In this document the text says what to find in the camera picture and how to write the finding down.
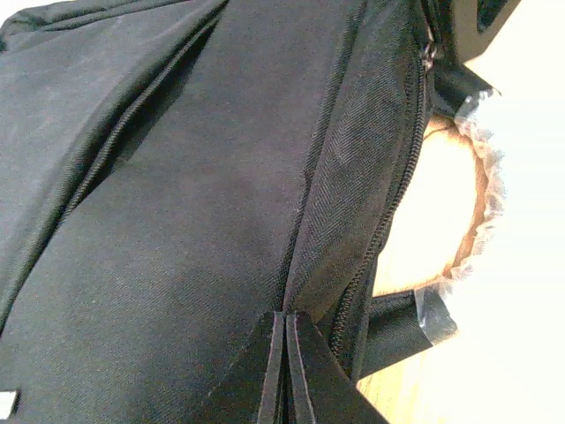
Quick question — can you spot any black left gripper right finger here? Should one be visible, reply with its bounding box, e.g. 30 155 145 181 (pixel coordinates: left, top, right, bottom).
286 314 387 424

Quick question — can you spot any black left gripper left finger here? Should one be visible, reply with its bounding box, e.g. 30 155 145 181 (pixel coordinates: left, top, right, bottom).
193 312 285 424

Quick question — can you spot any black student backpack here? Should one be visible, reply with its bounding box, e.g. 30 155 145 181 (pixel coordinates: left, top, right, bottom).
0 0 507 424

